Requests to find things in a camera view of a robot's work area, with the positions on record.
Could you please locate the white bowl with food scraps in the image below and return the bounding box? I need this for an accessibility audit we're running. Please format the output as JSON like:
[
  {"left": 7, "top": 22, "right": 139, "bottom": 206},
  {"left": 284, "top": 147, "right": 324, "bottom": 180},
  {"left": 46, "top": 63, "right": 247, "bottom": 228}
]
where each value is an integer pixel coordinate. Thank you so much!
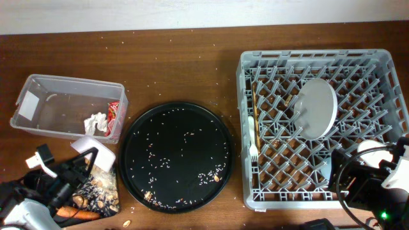
[{"left": 71, "top": 135, "right": 116, "bottom": 173}]

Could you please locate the small white cup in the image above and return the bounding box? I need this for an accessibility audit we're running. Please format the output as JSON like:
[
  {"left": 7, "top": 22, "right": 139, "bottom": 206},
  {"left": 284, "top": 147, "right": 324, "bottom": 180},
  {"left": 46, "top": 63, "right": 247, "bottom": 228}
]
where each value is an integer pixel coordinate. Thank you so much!
[{"left": 357, "top": 140, "right": 393, "bottom": 168}]

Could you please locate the white tissue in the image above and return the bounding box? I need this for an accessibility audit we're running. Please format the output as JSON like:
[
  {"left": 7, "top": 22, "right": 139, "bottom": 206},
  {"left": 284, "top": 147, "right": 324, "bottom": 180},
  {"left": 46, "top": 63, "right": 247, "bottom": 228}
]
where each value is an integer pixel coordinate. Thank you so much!
[{"left": 84, "top": 112, "right": 108, "bottom": 135}]

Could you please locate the orange carrot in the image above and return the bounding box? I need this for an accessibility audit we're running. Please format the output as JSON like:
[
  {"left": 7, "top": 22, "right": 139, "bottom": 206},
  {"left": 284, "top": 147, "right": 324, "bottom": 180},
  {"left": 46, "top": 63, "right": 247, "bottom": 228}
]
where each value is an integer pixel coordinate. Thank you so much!
[{"left": 56, "top": 206, "right": 100, "bottom": 220}]

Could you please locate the blue plastic cup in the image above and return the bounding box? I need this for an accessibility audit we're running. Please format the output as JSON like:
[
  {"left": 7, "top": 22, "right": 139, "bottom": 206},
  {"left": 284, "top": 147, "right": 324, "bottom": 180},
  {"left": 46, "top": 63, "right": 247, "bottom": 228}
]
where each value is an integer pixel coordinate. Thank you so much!
[{"left": 320, "top": 158, "right": 332, "bottom": 181}]

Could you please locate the red snack wrapper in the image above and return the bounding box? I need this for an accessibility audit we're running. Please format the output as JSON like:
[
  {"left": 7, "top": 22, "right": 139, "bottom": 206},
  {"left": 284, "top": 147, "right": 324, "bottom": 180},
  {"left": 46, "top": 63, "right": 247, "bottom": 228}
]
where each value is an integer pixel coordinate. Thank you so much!
[{"left": 104, "top": 101, "right": 120, "bottom": 137}]

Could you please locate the grey plate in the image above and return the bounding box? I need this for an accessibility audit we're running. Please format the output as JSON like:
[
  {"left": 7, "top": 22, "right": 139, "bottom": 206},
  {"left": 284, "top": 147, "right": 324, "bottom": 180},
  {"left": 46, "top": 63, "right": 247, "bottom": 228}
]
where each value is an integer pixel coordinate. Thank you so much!
[{"left": 293, "top": 79, "right": 338, "bottom": 141}]

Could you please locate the white plastic fork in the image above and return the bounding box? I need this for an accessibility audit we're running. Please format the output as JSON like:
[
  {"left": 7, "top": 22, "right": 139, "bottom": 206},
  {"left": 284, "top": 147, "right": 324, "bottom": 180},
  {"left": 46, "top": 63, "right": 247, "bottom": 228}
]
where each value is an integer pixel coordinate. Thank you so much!
[{"left": 248, "top": 116, "right": 258, "bottom": 162}]

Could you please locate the wooden chopstick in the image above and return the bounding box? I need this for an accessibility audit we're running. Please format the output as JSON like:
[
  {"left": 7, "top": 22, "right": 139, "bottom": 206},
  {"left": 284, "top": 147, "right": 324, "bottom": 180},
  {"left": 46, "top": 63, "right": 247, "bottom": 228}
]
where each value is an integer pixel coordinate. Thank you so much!
[{"left": 252, "top": 84, "right": 260, "bottom": 153}]

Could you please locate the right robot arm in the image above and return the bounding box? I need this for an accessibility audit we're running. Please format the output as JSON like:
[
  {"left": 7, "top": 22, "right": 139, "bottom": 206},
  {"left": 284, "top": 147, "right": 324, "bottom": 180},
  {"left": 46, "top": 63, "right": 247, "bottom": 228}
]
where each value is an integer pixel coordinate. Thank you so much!
[{"left": 328, "top": 137, "right": 408, "bottom": 229}]

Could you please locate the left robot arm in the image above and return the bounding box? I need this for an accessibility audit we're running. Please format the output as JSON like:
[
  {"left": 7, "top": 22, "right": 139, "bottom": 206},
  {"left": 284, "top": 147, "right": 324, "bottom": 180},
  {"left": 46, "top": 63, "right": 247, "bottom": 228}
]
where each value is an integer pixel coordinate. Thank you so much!
[{"left": 1, "top": 144, "right": 98, "bottom": 229}]

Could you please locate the grey plastic dishwasher rack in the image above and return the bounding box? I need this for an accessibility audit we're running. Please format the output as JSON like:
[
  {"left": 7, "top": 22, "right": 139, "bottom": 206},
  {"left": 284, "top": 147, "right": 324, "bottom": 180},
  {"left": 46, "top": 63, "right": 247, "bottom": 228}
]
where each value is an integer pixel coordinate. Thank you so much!
[{"left": 236, "top": 49, "right": 408, "bottom": 211}]

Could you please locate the pile of food scraps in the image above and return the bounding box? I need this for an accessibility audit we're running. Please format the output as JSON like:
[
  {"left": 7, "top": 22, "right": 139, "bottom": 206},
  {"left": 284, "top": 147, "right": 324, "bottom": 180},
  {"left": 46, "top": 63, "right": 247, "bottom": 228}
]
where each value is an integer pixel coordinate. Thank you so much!
[{"left": 72, "top": 166, "right": 120, "bottom": 218}]

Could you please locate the black rectangular tray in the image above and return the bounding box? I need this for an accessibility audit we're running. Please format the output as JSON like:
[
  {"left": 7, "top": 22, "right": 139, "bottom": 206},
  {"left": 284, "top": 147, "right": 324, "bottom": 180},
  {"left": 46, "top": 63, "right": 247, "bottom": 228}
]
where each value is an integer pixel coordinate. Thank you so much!
[{"left": 54, "top": 166, "right": 120, "bottom": 227}]

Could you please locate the clear plastic bin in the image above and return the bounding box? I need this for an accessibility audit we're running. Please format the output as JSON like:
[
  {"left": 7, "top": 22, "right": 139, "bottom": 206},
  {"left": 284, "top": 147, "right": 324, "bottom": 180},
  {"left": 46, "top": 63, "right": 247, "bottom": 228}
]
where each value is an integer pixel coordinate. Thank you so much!
[{"left": 10, "top": 74, "right": 128, "bottom": 144}]

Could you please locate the nut on table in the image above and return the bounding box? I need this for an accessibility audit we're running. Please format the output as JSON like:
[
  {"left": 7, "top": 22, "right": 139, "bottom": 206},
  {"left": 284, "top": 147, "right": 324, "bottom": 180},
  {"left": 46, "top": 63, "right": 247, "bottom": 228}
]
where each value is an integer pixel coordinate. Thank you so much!
[{"left": 123, "top": 220, "right": 131, "bottom": 227}]

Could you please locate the round black tray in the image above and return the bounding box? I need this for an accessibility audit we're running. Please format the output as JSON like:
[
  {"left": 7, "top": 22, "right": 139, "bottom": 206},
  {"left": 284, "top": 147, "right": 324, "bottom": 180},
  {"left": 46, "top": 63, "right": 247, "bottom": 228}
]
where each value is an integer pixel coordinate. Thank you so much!
[{"left": 118, "top": 102, "right": 235, "bottom": 213}]

